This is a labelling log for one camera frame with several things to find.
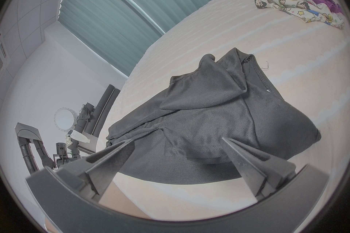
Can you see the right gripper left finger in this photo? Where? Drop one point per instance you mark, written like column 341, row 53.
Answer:
column 106, row 163

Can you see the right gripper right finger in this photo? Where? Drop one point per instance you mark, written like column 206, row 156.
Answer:
column 254, row 169

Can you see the black T-shirt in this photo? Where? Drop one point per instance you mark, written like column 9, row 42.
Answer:
column 207, row 117

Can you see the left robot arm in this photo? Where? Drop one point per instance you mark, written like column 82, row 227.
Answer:
column 32, row 144

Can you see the bed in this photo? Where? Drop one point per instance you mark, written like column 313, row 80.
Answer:
column 287, row 62

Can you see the white cloth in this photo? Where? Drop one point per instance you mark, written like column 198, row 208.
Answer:
column 79, row 137

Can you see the dark grey garment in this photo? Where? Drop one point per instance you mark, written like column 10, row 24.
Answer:
column 84, row 113

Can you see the round wall mirror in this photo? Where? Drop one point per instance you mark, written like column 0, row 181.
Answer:
column 64, row 119

